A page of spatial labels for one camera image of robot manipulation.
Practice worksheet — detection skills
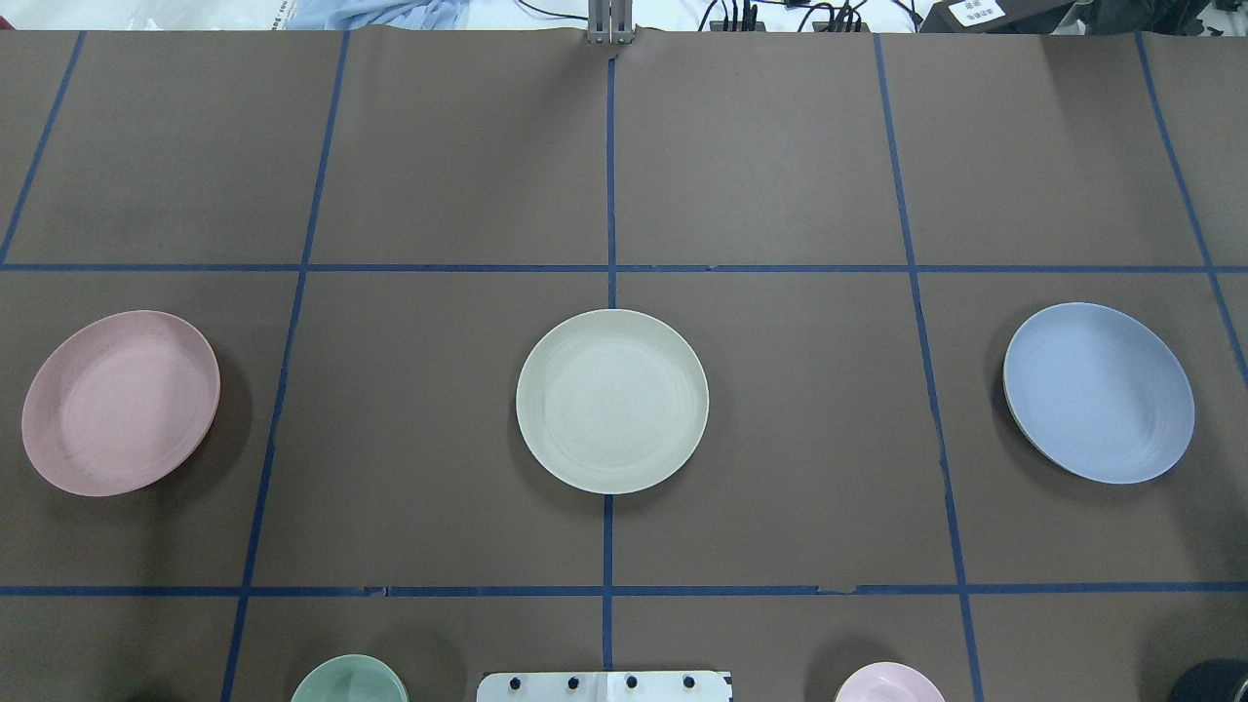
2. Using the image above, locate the mint green bowl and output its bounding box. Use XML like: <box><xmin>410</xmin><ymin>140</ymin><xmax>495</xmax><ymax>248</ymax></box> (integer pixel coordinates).
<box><xmin>291</xmin><ymin>655</ymin><xmax>411</xmax><ymax>702</ymax></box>

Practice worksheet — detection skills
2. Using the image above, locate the dark blue pot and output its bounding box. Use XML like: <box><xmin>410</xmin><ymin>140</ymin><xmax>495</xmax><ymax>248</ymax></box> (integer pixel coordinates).
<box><xmin>1167</xmin><ymin>658</ymin><xmax>1247</xmax><ymax>702</ymax></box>

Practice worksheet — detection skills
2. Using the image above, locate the light blue cloth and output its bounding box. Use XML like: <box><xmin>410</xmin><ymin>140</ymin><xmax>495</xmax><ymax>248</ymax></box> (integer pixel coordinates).
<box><xmin>285</xmin><ymin>1</ymin><xmax>468</xmax><ymax>30</ymax></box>

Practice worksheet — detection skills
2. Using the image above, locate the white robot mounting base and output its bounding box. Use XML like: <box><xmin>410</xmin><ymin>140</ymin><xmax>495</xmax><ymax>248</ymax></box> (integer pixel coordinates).
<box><xmin>475</xmin><ymin>670</ymin><xmax>734</xmax><ymax>701</ymax></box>

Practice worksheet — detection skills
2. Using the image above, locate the metal bracket post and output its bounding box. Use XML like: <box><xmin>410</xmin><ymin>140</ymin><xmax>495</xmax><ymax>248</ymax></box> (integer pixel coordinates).
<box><xmin>587</xmin><ymin>0</ymin><xmax>636</xmax><ymax>45</ymax></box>

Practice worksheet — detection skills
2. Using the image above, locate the cream white plate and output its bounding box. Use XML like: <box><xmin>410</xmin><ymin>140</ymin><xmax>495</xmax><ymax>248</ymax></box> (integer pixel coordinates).
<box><xmin>514</xmin><ymin>309</ymin><xmax>713</xmax><ymax>496</ymax></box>

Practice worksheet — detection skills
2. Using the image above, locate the black cables bundle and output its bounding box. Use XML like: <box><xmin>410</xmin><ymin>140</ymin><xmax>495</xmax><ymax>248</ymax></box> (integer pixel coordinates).
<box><xmin>517</xmin><ymin>0</ymin><xmax>922</xmax><ymax>34</ymax></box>

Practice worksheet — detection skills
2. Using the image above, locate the light blue plate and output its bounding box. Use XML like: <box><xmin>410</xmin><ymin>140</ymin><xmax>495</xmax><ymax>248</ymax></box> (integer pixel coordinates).
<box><xmin>1001</xmin><ymin>301</ymin><xmax>1197</xmax><ymax>485</ymax></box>

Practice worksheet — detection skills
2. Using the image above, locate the black box with label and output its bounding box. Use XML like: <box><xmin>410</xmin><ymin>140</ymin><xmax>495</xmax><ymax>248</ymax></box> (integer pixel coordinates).
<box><xmin>919</xmin><ymin>1</ymin><xmax>1075</xmax><ymax>35</ymax></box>

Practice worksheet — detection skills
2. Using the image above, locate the pink bowl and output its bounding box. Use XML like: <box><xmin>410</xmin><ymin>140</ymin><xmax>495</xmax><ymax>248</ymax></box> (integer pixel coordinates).
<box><xmin>834</xmin><ymin>662</ymin><xmax>945</xmax><ymax>702</ymax></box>

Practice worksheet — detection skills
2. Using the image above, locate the pink plate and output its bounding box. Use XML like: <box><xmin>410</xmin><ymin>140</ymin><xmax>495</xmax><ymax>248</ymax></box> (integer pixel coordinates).
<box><xmin>19</xmin><ymin>310</ymin><xmax>221</xmax><ymax>497</ymax></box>

